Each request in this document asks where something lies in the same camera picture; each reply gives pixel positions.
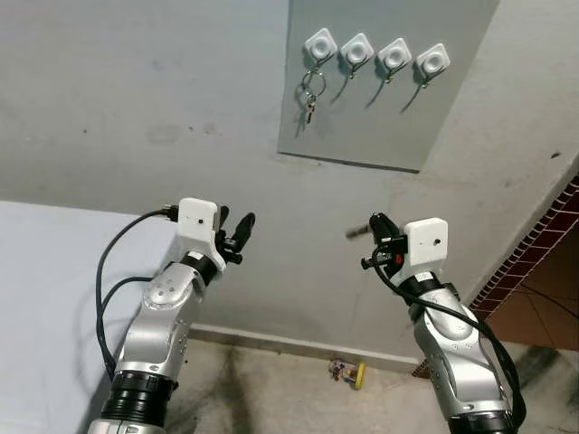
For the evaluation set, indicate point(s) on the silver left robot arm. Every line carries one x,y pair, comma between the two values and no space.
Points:
158,334

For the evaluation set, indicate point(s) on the white square wall hook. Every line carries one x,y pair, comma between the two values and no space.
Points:
320,45
394,56
356,51
432,61

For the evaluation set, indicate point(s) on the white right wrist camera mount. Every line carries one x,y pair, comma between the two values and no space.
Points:
427,244

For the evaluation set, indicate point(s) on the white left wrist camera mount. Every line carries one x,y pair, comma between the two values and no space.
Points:
197,221

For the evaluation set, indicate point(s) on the small yellow toy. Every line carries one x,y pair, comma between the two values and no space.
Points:
359,374

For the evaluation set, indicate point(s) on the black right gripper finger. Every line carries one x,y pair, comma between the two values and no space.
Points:
384,226

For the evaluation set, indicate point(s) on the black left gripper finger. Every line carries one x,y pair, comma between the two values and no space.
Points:
224,221
244,228

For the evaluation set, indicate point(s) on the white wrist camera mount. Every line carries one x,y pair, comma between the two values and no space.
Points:
427,244
197,221

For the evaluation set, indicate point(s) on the grey wall board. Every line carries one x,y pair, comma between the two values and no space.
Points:
389,127

